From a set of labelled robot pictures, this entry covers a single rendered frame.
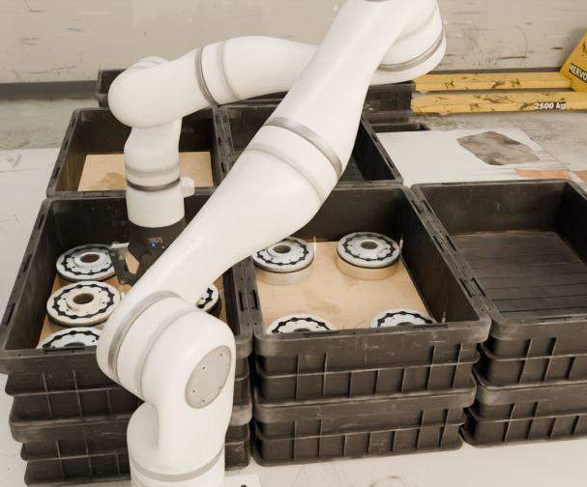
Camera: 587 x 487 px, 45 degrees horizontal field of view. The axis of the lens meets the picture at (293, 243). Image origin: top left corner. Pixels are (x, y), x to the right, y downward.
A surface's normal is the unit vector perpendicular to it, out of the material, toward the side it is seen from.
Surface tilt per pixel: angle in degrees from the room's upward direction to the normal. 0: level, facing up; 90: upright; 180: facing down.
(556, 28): 90
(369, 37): 38
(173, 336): 21
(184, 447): 92
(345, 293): 0
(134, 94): 77
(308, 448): 90
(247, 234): 92
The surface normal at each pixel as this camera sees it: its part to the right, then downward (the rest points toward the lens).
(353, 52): -0.19, -0.40
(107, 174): 0.04, -0.86
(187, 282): 0.63, 0.55
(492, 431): 0.14, 0.51
